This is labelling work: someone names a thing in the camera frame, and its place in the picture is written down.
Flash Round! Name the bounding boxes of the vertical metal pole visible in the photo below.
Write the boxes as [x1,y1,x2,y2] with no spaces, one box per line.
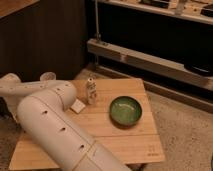
[95,0,101,41]

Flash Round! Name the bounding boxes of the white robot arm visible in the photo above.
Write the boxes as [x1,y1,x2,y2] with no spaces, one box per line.
[0,73,131,171]

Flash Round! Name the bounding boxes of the background shelf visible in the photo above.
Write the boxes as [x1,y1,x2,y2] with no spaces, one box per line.
[98,0,213,25]

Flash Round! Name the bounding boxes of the white flat sponge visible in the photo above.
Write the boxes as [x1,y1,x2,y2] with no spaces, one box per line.
[70,99,86,114]

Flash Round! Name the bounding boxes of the dark wooden cabinet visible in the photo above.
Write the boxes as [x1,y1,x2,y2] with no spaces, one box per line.
[0,0,88,121]

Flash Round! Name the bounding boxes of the wooden table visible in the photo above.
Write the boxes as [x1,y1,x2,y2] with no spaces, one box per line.
[9,78,165,171]

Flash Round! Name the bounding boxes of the green bowl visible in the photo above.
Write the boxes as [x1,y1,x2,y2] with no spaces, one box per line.
[109,96,142,126]

